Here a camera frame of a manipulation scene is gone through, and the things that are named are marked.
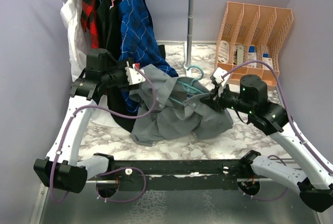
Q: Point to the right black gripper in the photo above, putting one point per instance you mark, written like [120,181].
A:
[214,99]

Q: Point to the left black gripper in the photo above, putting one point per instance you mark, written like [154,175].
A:
[122,65]

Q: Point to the teal plastic hanger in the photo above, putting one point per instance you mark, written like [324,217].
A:
[183,92]

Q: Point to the grey shirt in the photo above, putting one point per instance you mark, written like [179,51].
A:
[165,123]

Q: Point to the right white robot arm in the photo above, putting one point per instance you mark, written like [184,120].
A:
[313,182]

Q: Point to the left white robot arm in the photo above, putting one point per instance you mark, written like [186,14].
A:
[60,169]

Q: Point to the blue plaid shirt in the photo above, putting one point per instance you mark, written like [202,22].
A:
[137,37]

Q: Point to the red black plaid shirt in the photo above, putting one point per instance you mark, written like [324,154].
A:
[89,21]

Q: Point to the white shirt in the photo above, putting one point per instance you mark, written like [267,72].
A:
[79,45]

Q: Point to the grey boxed item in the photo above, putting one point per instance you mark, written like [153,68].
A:
[238,54]

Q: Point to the blue white box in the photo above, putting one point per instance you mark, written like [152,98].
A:
[252,53]

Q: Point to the peach plastic file organizer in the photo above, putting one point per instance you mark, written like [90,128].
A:
[257,25]

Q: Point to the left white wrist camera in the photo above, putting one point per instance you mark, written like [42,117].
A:
[134,74]

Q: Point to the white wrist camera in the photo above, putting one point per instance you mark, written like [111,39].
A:
[220,79]
[134,74]

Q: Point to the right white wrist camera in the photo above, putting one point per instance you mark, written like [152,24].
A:
[220,79]

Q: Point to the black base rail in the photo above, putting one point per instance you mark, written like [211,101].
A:
[178,175]

